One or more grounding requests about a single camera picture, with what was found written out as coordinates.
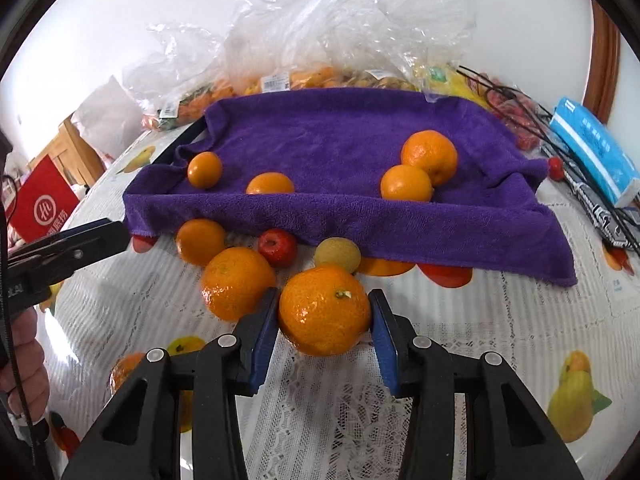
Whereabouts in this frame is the wooden chair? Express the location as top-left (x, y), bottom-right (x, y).
top-left (27, 116), bottom-right (108, 188)

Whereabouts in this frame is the black cable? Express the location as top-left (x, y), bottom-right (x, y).
top-left (457, 65), bottom-right (640, 251)

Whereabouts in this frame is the small mandarin orange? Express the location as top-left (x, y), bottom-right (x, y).
top-left (187, 151), bottom-right (223, 190)
top-left (246, 172), bottom-right (296, 196)
top-left (175, 218), bottom-right (227, 267)

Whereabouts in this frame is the white plastic bag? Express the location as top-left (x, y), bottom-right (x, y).
top-left (70, 75), bottom-right (146, 158)

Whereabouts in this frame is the large mandarin orange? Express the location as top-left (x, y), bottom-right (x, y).
top-left (200, 246), bottom-right (277, 323)
top-left (278, 266), bottom-right (372, 358)
top-left (401, 130), bottom-right (459, 187)

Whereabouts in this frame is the clear bag of oranges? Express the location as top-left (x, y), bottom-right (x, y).
top-left (122, 22), bottom-right (226, 133)

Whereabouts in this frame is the yellow banana package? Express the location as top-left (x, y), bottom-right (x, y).
top-left (412, 62), bottom-right (488, 108)

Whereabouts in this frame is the purple towel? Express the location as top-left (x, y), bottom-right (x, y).
top-left (122, 87), bottom-right (577, 288)

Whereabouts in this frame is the clear bag of red fruit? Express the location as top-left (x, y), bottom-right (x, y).
top-left (480, 72), bottom-right (556, 151)

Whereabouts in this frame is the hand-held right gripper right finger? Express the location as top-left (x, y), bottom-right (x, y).
top-left (367, 288), bottom-right (586, 480)

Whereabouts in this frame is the blue tissue box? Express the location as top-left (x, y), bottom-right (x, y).
top-left (549, 97), bottom-right (640, 208)

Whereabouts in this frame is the clear bag of longans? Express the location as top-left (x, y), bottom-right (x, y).
top-left (300, 0), bottom-right (476, 92)

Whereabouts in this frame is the red paper bag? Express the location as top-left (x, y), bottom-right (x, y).
top-left (9, 154), bottom-right (81, 246)

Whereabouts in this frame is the brown wooden door frame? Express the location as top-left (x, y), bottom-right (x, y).
top-left (582, 0), bottom-right (621, 126)

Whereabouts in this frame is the medium mandarin orange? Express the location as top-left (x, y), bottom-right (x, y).
top-left (380, 164), bottom-right (435, 203)

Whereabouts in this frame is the small yellow-green round fruit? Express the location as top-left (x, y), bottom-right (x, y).
top-left (314, 237), bottom-right (362, 275)

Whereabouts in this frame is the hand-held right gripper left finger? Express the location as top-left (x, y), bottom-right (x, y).
top-left (60, 287), bottom-right (281, 480)

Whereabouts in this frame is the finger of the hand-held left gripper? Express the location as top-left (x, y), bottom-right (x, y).
top-left (7, 217), bottom-right (116, 261)
top-left (15, 221), bottom-right (131, 286)

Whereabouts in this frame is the small red round fruit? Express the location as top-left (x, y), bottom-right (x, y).
top-left (257, 228), bottom-right (299, 269)

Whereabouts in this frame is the person's left hand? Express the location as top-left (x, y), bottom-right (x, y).
top-left (0, 307), bottom-right (51, 428)

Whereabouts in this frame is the black tray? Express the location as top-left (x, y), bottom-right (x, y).
top-left (150, 117), bottom-right (208, 166)

